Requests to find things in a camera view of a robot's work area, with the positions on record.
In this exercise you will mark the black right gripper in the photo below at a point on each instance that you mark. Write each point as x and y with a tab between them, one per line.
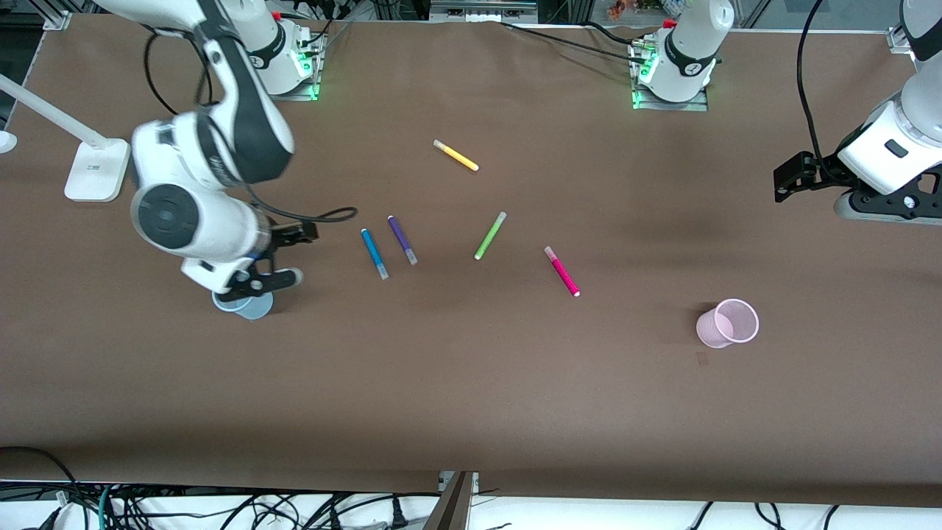
282	238

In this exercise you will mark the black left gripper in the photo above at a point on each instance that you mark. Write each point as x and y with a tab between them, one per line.
822	169

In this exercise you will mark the blue marker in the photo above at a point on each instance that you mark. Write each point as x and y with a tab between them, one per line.
374	253

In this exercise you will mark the pink marker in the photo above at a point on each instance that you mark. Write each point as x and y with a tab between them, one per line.
562	271

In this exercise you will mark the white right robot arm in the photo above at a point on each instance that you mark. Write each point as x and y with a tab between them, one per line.
243	125

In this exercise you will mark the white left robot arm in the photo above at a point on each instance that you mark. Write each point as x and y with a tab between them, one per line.
905	125

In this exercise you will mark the purple marker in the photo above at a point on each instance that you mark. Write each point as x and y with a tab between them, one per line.
402	239

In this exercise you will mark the blue plastic cup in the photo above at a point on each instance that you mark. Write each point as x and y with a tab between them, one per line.
254	309

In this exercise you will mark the pink plastic cup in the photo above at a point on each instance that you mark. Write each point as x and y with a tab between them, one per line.
725	324

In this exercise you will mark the yellow marker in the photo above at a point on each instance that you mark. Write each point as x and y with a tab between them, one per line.
455	155

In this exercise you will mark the green marker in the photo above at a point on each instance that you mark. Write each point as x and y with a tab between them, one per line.
490	235

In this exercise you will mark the white desk lamp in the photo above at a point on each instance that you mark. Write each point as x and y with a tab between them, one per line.
96	169

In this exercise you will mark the grey power strip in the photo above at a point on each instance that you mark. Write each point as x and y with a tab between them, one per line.
482	9

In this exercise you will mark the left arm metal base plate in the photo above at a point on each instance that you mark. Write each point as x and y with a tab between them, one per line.
673	105

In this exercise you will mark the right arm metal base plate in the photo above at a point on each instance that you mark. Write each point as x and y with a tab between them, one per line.
315	70

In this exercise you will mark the aluminium frame profile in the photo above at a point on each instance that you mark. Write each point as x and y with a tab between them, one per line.
899	40
57	20

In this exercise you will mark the dark table frame beam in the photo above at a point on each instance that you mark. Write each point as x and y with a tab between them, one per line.
449	508

